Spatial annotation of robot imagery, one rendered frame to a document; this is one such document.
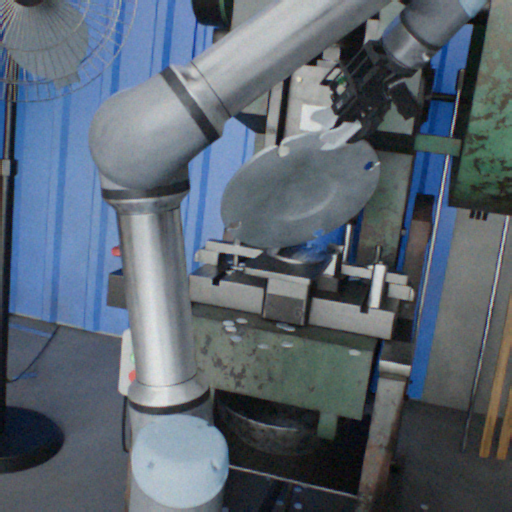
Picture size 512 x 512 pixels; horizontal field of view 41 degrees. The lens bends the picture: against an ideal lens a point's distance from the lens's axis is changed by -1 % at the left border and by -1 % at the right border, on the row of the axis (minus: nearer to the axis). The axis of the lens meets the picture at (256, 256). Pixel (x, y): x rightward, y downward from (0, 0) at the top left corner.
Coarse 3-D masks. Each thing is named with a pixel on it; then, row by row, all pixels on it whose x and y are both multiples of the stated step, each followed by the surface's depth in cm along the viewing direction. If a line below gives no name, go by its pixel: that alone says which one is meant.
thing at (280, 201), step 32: (256, 160) 110; (288, 160) 113; (320, 160) 115; (352, 160) 117; (224, 192) 115; (256, 192) 117; (288, 192) 120; (320, 192) 123; (352, 192) 124; (224, 224) 121; (256, 224) 124; (288, 224) 127; (320, 224) 130
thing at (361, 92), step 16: (368, 48) 95; (336, 64) 100; (352, 64) 98; (368, 64) 97; (384, 64) 95; (352, 80) 98; (368, 80) 97; (384, 80) 99; (336, 96) 102; (352, 96) 98; (368, 96) 98; (384, 96) 101; (336, 112) 101; (352, 112) 101; (368, 112) 103; (384, 112) 103
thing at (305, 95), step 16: (320, 64) 146; (288, 80) 145; (304, 80) 144; (320, 80) 143; (336, 80) 142; (288, 96) 145; (304, 96) 144; (320, 96) 143; (288, 112) 146; (304, 112) 145; (288, 128) 146; (304, 128) 145; (320, 128) 144
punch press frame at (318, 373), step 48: (240, 0) 139; (384, 144) 156; (384, 192) 169; (384, 240) 171; (288, 336) 138; (336, 336) 141; (240, 384) 143; (288, 384) 140; (336, 384) 138; (336, 432) 141
